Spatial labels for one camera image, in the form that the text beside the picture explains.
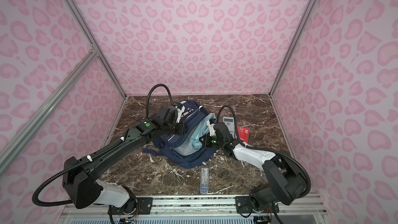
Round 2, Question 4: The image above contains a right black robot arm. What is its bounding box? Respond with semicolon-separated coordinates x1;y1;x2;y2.
200;119;311;218

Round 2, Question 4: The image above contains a navy blue student backpack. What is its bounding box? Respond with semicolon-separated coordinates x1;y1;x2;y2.
143;100;216;169

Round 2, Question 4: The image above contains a red small book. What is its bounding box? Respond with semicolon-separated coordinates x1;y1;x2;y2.
238;127;249;143

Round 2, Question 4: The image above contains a light blue scientific calculator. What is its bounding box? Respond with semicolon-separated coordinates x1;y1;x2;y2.
222;116;236;138

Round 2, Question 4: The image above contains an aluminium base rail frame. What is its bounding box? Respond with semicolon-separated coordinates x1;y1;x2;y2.
57;194;332;224

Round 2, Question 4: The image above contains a clear plastic pen case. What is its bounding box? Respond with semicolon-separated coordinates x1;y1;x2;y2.
200;168;209;195

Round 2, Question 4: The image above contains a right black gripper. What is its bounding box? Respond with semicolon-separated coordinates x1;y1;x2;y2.
197;134;225;148

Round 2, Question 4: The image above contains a light teal pencil pouch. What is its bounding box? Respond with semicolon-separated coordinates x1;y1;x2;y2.
189;118;217;151

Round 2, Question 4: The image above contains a left diagonal aluminium strut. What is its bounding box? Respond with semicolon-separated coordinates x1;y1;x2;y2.
1;48;97;175

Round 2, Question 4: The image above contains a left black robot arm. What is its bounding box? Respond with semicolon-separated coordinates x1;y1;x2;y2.
32;103;186;214

